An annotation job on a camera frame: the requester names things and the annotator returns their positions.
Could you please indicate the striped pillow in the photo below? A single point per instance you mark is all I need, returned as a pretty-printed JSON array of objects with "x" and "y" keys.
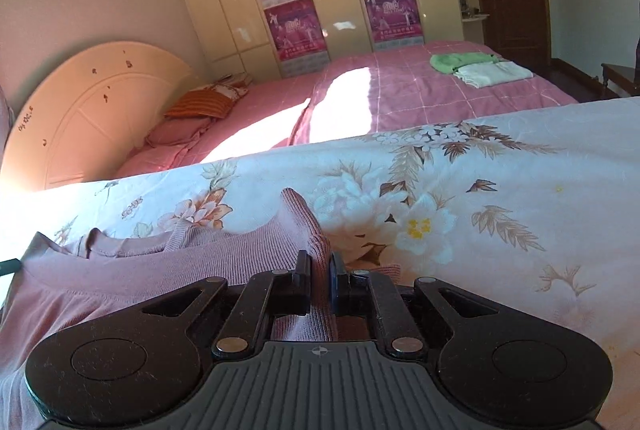
[{"x": 205, "y": 102}]

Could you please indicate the green folded cloth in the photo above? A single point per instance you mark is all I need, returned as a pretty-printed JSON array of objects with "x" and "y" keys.
[{"x": 460, "y": 61}]

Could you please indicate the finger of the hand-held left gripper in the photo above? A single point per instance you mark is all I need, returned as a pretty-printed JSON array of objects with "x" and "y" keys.
[{"x": 9, "y": 267}]

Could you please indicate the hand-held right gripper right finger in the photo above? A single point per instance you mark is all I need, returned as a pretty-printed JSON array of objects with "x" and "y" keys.
[{"x": 337, "y": 282}]

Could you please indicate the pink pillow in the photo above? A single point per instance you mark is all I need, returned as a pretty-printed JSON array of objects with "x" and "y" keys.
[{"x": 177, "y": 132}]

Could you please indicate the dark wooden chair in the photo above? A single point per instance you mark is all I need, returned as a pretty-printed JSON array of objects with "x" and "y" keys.
[{"x": 622, "y": 72}]

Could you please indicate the pink checked bed cover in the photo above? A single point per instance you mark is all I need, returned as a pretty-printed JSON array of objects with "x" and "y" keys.
[{"x": 400, "y": 95}]

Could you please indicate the cream wooden headboard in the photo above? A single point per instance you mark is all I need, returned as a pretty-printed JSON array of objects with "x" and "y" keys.
[{"x": 100, "y": 110}]

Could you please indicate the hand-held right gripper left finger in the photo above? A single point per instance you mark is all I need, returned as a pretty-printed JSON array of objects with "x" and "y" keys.
[{"x": 301, "y": 282}]

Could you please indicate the white folded cloth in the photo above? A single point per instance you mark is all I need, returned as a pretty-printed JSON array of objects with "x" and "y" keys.
[{"x": 492, "y": 74}]

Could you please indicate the pink long-sleeved sweater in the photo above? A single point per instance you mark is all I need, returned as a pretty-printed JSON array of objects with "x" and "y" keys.
[{"x": 125, "y": 275}]

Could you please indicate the floral light bedsheet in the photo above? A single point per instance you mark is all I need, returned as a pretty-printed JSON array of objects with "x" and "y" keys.
[{"x": 500, "y": 160}]

